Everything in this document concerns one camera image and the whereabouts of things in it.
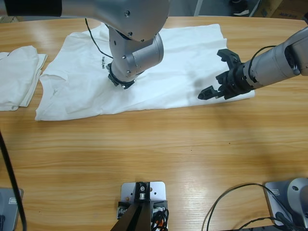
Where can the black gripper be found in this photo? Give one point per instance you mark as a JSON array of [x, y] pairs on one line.
[[120, 83], [236, 79]]

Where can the white Unitree T-shirt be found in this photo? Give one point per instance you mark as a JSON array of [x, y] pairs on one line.
[[192, 62], [17, 77]]

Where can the black white shoe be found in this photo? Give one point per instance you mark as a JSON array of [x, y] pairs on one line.
[[238, 8]]

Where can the brown cardboard box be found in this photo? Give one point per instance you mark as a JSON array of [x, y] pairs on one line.
[[284, 7]]

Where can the wooden pallet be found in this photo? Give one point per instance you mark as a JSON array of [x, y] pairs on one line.
[[7, 19]]

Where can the white metal post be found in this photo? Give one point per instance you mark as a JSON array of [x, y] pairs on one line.
[[198, 7]]

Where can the white block with dark post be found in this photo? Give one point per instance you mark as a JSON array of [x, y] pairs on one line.
[[142, 207]]

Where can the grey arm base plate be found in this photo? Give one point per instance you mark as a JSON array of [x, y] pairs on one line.
[[284, 202], [12, 209]]

